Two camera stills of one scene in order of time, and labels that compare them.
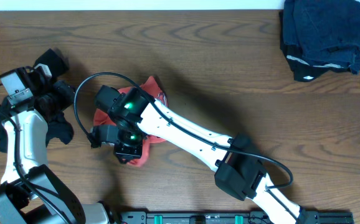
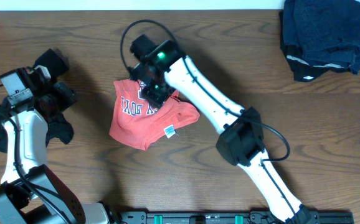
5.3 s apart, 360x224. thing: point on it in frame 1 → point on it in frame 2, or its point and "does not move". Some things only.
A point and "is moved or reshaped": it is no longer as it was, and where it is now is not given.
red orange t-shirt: x=101 y=118 is moved or reshaped
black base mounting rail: x=228 y=217 does not move
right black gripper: x=121 y=150 → x=155 y=99
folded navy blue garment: x=329 y=32 does not move
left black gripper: x=61 y=88 does not move
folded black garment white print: x=302 y=70 does not move
